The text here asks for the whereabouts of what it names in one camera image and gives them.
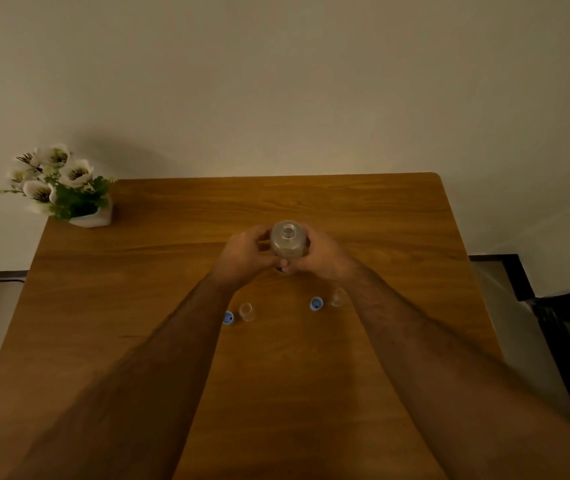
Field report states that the person's left hand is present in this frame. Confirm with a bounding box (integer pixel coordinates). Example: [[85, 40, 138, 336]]
[[209, 225, 283, 290]]

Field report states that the person's right hand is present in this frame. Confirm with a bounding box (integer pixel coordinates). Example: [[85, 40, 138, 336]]
[[281, 224, 363, 282]]

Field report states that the clear plastic bottle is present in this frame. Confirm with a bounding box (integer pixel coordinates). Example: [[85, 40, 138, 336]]
[[269, 220, 310, 273]]

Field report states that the person's left forearm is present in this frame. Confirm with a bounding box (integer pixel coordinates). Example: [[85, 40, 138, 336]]
[[5, 270, 246, 480]]

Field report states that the person's right forearm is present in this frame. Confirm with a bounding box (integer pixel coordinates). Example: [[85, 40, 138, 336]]
[[337, 262, 570, 480]]

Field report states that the white plant pot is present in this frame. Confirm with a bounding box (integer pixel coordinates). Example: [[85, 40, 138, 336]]
[[67, 197, 114, 229]]

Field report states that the white artificial flower plant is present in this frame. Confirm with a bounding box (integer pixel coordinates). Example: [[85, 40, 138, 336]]
[[0, 143, 118, 221]]

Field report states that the black metal frame furniture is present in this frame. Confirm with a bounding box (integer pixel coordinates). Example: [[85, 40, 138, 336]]
[[469, 254, 570, 438]]

